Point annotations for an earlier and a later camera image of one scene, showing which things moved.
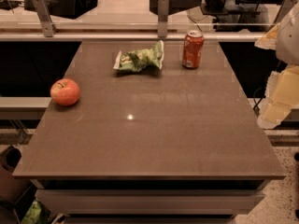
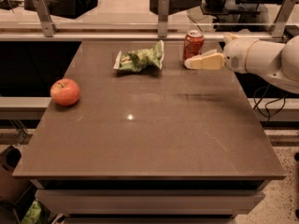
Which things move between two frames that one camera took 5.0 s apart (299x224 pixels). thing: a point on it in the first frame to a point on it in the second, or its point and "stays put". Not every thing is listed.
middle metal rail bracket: [163, 14] stays put
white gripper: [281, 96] to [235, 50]
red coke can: [192, 49] stays put
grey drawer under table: [149, 202] stays put
